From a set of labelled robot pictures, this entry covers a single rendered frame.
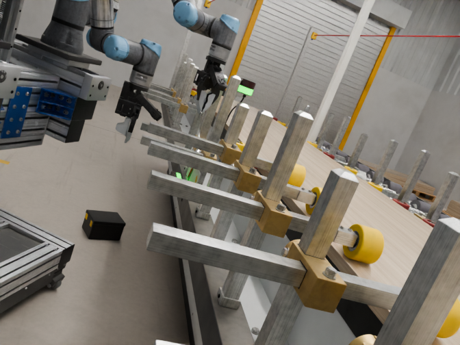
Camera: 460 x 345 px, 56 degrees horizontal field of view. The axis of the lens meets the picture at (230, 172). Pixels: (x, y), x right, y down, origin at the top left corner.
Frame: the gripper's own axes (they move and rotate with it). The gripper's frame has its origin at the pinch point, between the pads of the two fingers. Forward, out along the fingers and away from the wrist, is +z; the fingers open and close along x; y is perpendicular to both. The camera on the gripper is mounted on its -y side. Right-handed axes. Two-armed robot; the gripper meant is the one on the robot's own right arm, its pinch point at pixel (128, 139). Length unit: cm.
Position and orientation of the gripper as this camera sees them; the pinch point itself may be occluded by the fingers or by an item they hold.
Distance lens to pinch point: 160.2
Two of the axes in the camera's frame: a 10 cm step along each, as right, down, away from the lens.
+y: -9.2, -2.9, -2.6
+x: 1.7, 3.0, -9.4
